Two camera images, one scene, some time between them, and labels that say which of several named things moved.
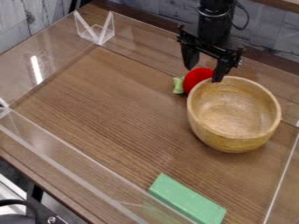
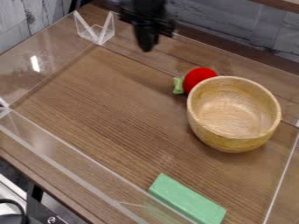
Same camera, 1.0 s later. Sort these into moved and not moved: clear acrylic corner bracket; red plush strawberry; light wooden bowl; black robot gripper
Moved: black robot gripper
Not moved: clear acrylic corner bracket; light wooden bowl; red plush strawberry
